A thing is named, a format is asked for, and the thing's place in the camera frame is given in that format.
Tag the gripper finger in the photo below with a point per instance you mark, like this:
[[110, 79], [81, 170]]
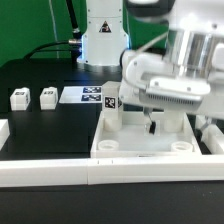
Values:
[[150, 125], [208, 121]]

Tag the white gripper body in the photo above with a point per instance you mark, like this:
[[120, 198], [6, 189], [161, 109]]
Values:
[[149, 81]]

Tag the white square tabletop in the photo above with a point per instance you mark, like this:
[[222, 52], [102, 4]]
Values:
[[132, 140]]

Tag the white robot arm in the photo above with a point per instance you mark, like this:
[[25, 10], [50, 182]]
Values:
[[180, 70]]

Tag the white U-shaped obstacle fence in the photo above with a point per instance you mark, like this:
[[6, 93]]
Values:
[[60, 168]]

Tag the white marker sheet with tags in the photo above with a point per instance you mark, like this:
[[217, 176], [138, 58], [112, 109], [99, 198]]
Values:
[[81, 94]]

